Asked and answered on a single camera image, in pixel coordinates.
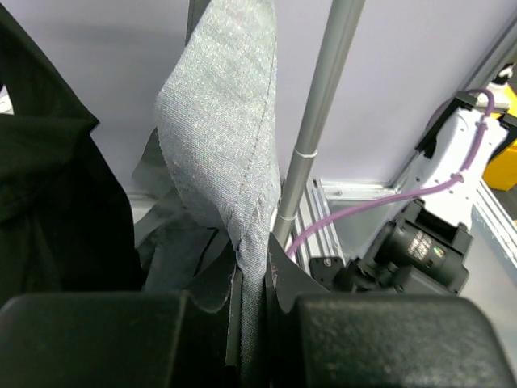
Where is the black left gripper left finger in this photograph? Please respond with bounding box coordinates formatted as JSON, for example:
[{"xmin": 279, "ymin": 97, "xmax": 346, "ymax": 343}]
[{"xmin": 1, "ymin": 293, "xmax": 226, "ymax": 387}]

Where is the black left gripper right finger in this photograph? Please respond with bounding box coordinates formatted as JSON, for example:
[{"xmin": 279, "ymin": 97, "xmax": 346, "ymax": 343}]
[{"xmin": 265, "ymin": 238, "xmax": 516, "ymax": 387}]

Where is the grey shirt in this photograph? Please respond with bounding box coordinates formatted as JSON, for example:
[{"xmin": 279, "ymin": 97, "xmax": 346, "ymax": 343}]
[{"xmin": 133, "ymin": 1, "xmax": 280, "ymax": 387}]

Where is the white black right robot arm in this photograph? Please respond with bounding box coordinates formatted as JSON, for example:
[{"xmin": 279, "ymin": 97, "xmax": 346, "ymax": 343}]
[{"xmin": 309, "ymin": 88, "xmax": 508, "ymax": 294}]

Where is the black shirt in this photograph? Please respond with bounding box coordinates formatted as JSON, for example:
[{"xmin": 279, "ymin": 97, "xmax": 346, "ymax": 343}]
[{"xmin": 1, "ymin": 10, "xmax": 144, "ymax": 302}]

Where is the silver clothes rack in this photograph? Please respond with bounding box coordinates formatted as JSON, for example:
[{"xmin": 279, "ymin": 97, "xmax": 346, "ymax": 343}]
[{"xmin": 273, "ymin": 0, "xmax": 365, "ymax": 247}]

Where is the yellow box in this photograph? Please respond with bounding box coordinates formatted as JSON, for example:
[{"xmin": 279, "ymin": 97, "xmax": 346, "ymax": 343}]
[{"xmin": 483, "ymin": 113, "xmax": 516, "ymax": 192}]

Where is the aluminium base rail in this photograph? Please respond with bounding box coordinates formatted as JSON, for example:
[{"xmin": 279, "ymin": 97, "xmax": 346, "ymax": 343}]
[{"xmin": 290, "ymin": 179, "xmax": 395, "ymax": 272}]

